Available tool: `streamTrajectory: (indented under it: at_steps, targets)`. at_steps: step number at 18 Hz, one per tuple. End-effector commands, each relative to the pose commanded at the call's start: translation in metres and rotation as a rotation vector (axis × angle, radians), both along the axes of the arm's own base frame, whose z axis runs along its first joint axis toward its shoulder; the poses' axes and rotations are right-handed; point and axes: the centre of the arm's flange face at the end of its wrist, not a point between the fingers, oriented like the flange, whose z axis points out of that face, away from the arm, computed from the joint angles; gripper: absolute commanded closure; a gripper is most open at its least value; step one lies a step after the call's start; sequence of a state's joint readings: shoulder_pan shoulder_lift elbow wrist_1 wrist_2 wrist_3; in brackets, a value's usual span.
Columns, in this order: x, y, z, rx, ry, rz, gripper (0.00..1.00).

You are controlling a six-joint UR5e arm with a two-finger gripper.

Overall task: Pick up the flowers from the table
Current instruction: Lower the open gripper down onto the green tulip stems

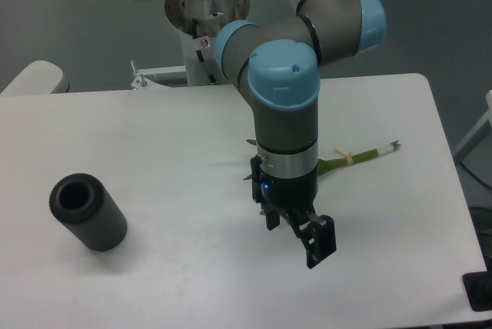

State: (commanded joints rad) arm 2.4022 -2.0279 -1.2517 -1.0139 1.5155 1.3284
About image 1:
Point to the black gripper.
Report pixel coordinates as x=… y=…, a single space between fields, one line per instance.
x=293 y=200

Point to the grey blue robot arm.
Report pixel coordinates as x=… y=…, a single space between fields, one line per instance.
x=275 y=69

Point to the green flower bunch stems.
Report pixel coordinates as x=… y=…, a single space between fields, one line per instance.
x=345 y=160

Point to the black table clamp device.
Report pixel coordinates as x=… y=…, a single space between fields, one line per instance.
x=478 y=290

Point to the black ribbed cylindrical vase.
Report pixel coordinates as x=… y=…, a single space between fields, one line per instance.
x=83 y=205

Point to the white furniture at right edge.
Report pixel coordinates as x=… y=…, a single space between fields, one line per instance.
x=478 y=132

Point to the white chair armrest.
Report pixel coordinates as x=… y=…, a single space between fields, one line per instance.
x=39 y=78

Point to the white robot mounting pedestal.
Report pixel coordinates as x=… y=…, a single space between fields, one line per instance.
x=197 y=23

